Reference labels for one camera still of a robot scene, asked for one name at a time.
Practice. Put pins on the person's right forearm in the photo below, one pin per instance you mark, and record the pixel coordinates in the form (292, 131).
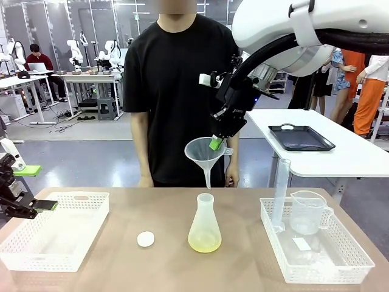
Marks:
(141, 143)

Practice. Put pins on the person's left hand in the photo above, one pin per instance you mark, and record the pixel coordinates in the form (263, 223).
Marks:
(232, 178)

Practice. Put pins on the person in black t-shirt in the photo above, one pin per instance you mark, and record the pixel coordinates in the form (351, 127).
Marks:
(170, 91)

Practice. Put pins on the grey plastic step stool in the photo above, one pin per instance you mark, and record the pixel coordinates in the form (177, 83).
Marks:
(107, 108)

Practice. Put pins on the mannequin in white jacket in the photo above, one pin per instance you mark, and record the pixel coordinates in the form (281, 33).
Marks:
(369, 100)

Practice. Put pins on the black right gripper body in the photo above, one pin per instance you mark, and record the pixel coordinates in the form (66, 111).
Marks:
(235, 100)

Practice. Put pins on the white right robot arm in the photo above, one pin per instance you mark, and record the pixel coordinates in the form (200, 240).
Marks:
(273, 24)

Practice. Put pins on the person's left forearm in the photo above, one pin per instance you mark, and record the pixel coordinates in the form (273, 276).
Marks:
(233, 155)

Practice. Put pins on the white perforated plastic basket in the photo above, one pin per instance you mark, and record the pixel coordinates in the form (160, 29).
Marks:
(91, 210)
(349, 243)

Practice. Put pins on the wooden shoe rack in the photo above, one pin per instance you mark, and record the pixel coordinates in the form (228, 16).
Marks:
(278, 86)

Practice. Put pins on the clear plastic funnel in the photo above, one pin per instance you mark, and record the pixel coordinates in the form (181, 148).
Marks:
(197, 152)

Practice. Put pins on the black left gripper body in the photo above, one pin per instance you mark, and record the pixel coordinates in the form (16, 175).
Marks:
(7, 182)

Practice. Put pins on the mannequin in black skirt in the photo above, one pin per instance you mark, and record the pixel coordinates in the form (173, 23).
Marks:
(322, 83)

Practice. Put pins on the seated person in red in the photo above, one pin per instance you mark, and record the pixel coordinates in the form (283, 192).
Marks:
(39, 59)

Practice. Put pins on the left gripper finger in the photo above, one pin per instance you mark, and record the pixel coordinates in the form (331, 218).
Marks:
(28, 171)
(24, 209)

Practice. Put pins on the translucent plastic Erlenmeyer flask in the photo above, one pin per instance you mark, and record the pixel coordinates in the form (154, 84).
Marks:
(204, 237)

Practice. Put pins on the black plastic tray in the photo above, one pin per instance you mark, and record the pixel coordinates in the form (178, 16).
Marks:
(304, 138)

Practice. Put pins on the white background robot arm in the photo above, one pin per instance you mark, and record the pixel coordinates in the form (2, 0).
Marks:
(111, 53)
(75, 51)
(16, 51)

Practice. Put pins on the silver laptop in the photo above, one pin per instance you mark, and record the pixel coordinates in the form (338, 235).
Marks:
(41, 67)

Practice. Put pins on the clear plastic bag with label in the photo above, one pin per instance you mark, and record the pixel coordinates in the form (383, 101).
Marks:
(302, 244)

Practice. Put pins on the clear plastic measuring beaker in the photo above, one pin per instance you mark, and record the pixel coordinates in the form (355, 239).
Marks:
(305, 213)

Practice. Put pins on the white robot workbench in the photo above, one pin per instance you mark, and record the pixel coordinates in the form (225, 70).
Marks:
(88, 76)

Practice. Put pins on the clear plastic graduated cylinder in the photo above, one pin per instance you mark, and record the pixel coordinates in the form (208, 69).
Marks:
(281, 194)

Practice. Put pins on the mannequin in grey shirt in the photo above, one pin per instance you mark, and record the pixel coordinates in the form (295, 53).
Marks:
(301, 91)

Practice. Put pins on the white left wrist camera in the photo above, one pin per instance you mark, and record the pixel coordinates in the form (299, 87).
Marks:
(10, 149)

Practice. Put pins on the white office desk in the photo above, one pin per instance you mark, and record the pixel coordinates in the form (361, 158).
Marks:
(18, 80)

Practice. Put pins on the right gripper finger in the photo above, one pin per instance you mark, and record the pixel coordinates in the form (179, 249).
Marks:
(225, 142)
(215, 144)

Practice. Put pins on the mannequin in blue floral dress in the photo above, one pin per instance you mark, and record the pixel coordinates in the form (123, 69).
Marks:
(340, 73)

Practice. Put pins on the mannequin in orange with cap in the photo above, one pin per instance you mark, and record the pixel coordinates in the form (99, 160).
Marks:
(355, 70)

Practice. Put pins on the white round flask cap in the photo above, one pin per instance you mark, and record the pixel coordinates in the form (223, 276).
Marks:
(146, 239)

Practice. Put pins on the person's right hand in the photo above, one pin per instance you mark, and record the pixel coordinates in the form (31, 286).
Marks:
(146, 182)

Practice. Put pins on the black cap on desk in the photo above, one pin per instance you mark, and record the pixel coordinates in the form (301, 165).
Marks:
(23, 75)

